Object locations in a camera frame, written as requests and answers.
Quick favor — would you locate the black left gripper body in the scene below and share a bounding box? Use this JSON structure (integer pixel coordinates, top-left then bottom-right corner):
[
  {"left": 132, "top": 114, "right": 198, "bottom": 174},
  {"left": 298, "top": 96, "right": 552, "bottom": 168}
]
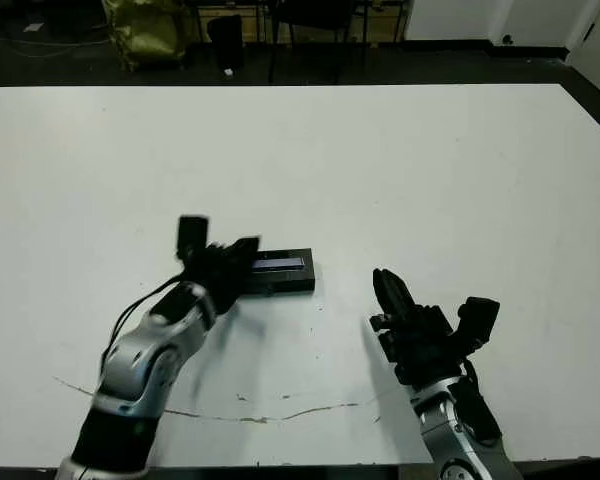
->
[{"left": 182, "top": 242, "right": 247, "bottom": 316}]

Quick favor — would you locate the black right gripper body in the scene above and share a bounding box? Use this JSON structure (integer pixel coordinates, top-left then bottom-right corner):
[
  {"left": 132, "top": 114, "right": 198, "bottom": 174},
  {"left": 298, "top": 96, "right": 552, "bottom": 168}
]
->
[{"left": 368, "top": 302, "right": 464, "bottom": 386}]

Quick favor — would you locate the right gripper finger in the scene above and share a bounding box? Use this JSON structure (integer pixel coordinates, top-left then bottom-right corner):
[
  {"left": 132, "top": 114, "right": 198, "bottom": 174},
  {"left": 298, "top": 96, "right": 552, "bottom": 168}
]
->
[
  {"left": 372, "top": 268, "right": 404, "bottom": 317},
  {"left": 381, "top": 269, "right": 416, "bottom": 314}
]

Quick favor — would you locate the black box lid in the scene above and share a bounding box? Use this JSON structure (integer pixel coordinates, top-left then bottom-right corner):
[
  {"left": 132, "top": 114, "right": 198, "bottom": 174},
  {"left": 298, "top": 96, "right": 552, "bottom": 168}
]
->
[{"left": 242, "top": 246, "right": 317, "bottom": 297}]

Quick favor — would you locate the light plywood crate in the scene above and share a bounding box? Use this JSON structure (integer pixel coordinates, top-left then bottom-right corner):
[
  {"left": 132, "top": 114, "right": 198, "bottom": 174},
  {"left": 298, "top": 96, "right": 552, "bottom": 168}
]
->
[
  {"left": 197, "top": 0, "right": 276, "bottom": 44},
  {"left": 354, "top": 0, "right": 411, "bottom": 44}
]

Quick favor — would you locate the yellow-green plastic bag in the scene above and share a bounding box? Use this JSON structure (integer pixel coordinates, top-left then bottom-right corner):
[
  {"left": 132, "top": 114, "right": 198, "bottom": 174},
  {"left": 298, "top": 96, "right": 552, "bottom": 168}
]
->
[{"left": 102, "top": 0, "right": 191, "bottom": 71}]

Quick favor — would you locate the black mesh chair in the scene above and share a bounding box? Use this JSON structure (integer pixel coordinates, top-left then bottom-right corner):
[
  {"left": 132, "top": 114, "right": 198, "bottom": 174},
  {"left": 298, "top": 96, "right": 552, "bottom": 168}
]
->
[{"left": 268, "top": 0, "right": 371, "bottom": 84}]

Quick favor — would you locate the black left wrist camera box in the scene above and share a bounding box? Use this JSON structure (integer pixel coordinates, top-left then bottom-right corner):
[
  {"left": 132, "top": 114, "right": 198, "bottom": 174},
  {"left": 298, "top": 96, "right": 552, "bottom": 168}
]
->
[{"left": 176, "top": 214, "right": 212, "bottom": 261}]

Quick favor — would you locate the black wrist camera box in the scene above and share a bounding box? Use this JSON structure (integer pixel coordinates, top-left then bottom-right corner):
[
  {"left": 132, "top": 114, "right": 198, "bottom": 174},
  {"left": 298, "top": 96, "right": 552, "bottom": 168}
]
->
[
  {"left": 176, "top": 214, "right": 212, "bottom": 261},
  {"left": 457, "top": 296, "right": 501, "bottom": 346}
]

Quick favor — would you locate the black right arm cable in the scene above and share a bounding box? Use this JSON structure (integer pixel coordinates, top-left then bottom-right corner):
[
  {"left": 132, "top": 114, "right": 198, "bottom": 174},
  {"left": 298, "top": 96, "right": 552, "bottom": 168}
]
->
[{"left": 462, "top": 357, "right": 481, "bottom": 391}]

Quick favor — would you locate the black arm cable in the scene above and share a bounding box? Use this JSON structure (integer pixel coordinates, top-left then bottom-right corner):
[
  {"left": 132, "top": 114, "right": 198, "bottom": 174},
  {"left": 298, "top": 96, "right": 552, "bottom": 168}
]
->
[
  {"left": 462, "top": 357, "right": 481, "bottom": 391},
  {"left": 102, "top": 272, "right": 187, "bottom": 371}
]

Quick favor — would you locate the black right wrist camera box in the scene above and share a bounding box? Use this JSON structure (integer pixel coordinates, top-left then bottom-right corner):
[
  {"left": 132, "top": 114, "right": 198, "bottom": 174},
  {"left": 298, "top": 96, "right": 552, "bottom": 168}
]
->
[{"left": 457, "top": 296, "right": 501, "bottom": 346}]

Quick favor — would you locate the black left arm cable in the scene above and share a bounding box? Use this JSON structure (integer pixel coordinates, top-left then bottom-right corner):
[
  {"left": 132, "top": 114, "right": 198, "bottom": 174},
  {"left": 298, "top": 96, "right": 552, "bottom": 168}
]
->
[{"left": 102, "top": 272, "right": 187, "bottom": 371}]

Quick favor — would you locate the white floor cable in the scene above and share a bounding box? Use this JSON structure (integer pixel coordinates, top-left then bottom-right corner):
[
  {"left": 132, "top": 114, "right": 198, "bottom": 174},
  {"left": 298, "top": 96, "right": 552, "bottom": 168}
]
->
[{"left": 0, "top": 32, "right": 111, "bottom": 52}]

